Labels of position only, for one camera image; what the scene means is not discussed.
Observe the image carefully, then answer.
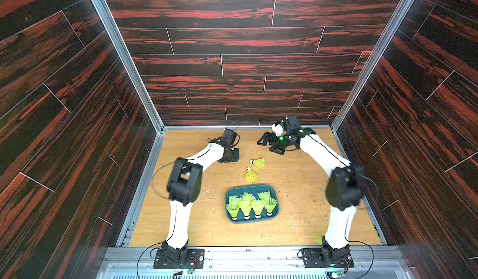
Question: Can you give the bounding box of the yellow shuttlecock twelve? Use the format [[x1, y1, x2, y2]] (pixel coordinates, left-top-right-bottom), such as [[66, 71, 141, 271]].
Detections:
[[245, 168, 258, 184]]

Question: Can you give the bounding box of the yellow shuttlecock ten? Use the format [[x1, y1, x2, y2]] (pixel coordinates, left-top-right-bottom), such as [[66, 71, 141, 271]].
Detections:
[[250, 158, 265, 170]]

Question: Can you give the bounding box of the yellow shuttlecock two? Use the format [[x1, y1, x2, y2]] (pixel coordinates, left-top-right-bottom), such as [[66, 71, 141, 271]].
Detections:
[[241, 192, 256, 203]]

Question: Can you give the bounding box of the yellow shuttlecock nine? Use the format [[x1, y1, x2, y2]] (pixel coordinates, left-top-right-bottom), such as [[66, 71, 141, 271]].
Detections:
[[239, 200, 251, 220]]

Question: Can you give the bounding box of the yellow shuttlecock eight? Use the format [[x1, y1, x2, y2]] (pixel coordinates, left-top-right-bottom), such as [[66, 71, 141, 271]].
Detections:
[[226, 196, 240, 221]]

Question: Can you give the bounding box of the yellow shuttlecock four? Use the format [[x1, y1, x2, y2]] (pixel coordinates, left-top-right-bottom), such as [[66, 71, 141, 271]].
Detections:
[[251, 199, 265, 219]]

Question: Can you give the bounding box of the yellow shuttlecock three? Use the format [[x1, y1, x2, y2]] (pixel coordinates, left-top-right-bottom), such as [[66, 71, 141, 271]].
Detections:
[[258, 191, 270, 203]]

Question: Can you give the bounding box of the yellow shuttlecock one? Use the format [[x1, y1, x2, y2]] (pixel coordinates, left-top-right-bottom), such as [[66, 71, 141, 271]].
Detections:
[[263, 198, 278, 217]]

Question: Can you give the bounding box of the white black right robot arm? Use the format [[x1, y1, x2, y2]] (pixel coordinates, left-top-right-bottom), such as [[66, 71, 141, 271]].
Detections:
[[257, 128, 364, 249]]

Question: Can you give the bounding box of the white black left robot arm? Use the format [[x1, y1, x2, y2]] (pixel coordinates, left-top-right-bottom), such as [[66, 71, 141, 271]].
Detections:
[[165, 143, 240, 250]]

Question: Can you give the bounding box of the teal plastic storage tray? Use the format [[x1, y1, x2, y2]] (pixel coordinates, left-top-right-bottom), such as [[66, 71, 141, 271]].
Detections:
[[225, 184, 280, 224]]

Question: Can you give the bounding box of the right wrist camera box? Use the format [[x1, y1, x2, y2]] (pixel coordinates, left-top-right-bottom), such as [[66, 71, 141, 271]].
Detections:
[[271, 115, 301, 137]]

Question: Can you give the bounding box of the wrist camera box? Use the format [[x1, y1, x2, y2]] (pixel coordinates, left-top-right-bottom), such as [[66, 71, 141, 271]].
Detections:
[[220, 128, 240, 148], [271, 115, 301, 137]]

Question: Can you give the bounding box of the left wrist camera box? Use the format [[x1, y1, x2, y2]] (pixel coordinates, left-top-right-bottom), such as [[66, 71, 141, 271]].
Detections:
[[220, 128, 240, 148]]

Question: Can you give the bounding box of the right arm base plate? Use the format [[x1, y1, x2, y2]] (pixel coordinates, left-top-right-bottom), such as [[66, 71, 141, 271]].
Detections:
[[297, 246, 354, 269]]

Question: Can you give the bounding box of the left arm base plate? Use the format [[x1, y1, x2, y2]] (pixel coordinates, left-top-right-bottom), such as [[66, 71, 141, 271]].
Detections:
[[153, 248, 205, 270]]

